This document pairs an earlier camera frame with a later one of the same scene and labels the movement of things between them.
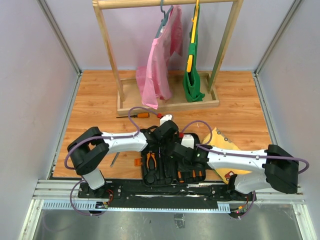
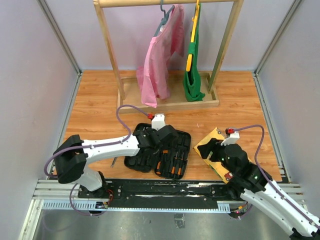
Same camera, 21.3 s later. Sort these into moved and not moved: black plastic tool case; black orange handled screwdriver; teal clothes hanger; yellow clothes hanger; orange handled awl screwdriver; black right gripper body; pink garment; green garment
Moved: black orange handled screwdriver; orange handled awl screwdriver; black right gripper body; black plastic tool case
Not moved: pink garment; green garment; teal clothes hanger; yellow clothes hanger
